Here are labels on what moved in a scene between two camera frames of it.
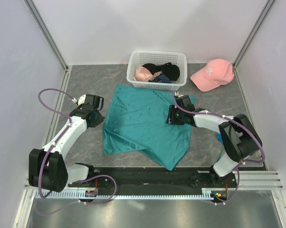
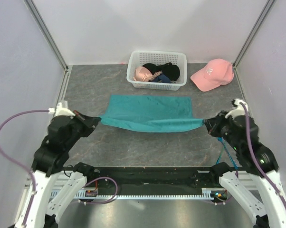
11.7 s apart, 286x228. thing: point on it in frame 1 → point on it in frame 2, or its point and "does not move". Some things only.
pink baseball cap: x=217 y=72 does not move
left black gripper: x=99 y=121 → x=92 y=121
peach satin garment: x=142 y=74 does not move
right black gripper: x=171 y=118 → x=211 y=125
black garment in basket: x=167 y=68 does not move
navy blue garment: x=161 y=78 does not move
